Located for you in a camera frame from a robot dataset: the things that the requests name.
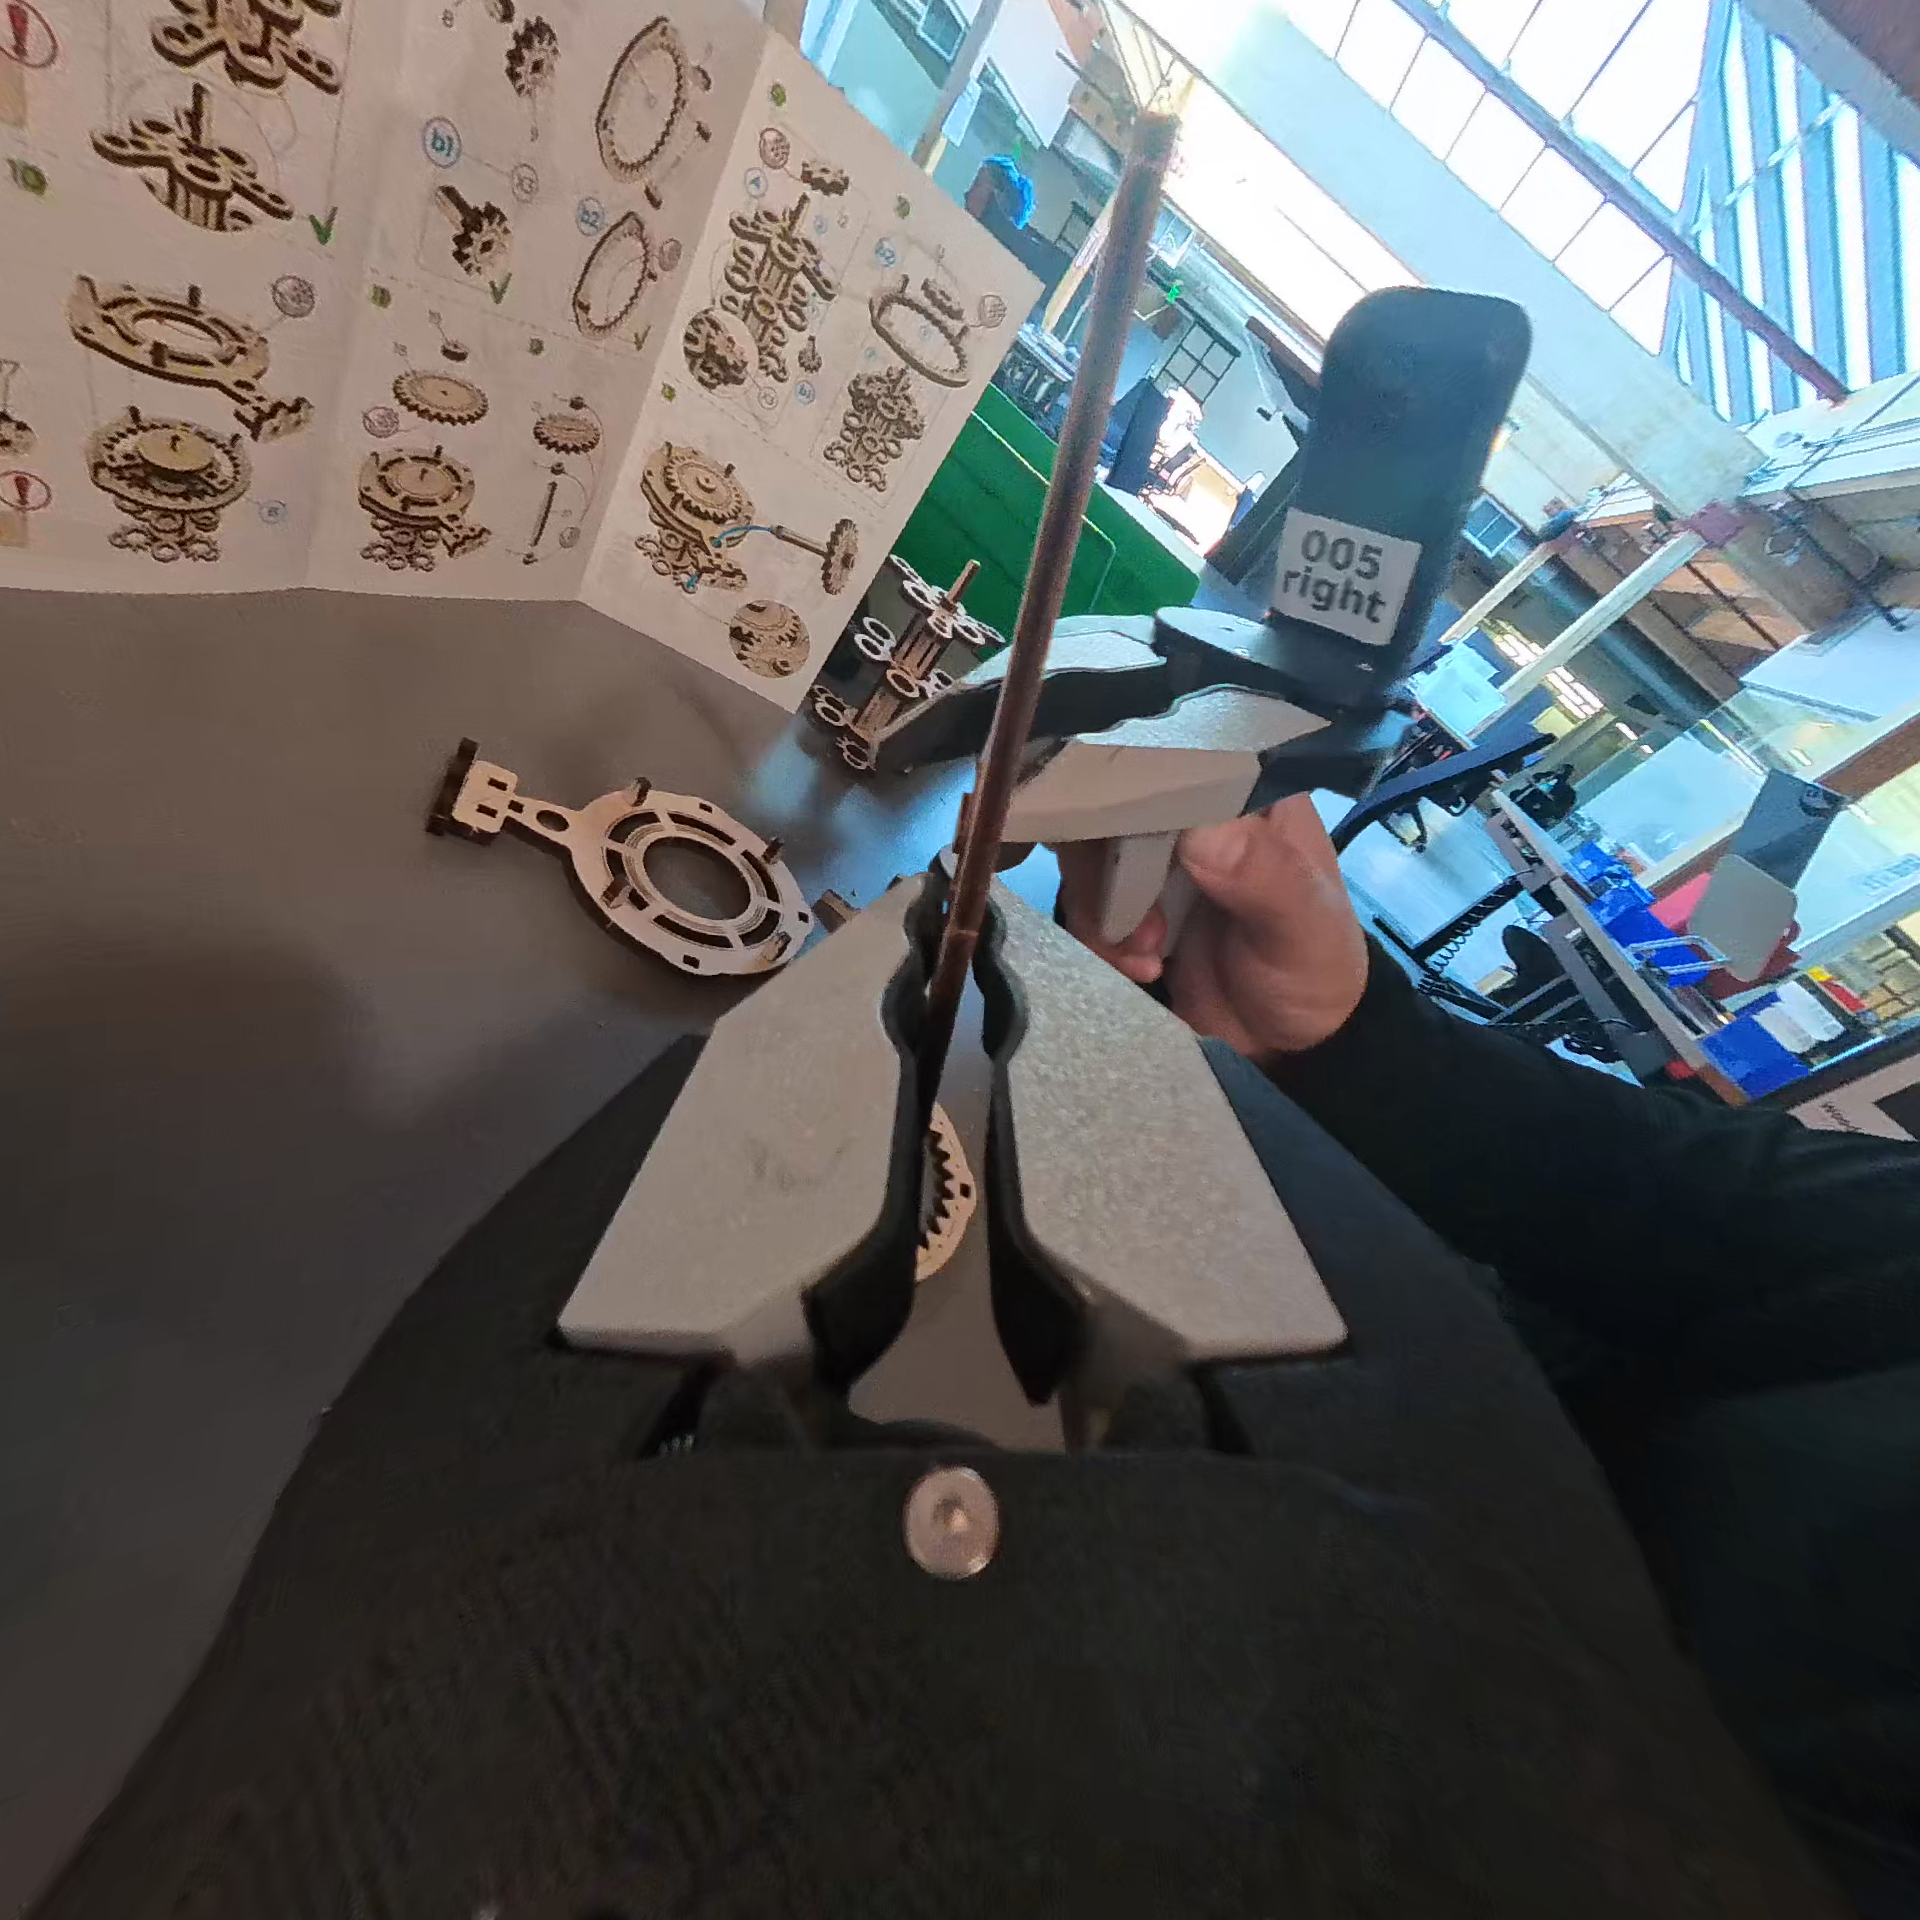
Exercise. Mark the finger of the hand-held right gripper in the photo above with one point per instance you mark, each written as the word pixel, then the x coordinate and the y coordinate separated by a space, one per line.
pixel 1156 772
pixel 1056 664

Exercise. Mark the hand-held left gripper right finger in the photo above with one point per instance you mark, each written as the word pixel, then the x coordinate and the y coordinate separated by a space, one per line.
pixel 1156 1157

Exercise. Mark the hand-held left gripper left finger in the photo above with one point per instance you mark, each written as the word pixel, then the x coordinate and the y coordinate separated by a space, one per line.
pixel 751 1157

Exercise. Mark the thin wooden part sheet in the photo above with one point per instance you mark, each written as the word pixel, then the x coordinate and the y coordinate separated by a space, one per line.
pixel 1048 601

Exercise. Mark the person's right forearm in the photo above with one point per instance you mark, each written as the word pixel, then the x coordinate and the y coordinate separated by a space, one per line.
pixel 1575 1157

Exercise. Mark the person's right hand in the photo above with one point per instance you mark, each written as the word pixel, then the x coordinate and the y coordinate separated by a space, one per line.
pixel 1275 946

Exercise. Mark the green sofa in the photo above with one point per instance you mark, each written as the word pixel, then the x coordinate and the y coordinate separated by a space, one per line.
pixel 1019 495

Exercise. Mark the small wooden peg piece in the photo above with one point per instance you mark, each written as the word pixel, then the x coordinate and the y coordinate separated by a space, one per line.
pixel 840 912

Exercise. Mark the desk with blue bins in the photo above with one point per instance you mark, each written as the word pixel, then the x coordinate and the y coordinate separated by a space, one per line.
pixel 1620 960

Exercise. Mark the folded paper instruction sheet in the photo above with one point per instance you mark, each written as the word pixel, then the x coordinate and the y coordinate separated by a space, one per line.
pixel 450 299

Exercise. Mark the black white marker board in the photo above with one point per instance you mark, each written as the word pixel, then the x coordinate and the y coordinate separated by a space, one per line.
pixel 1867 1103

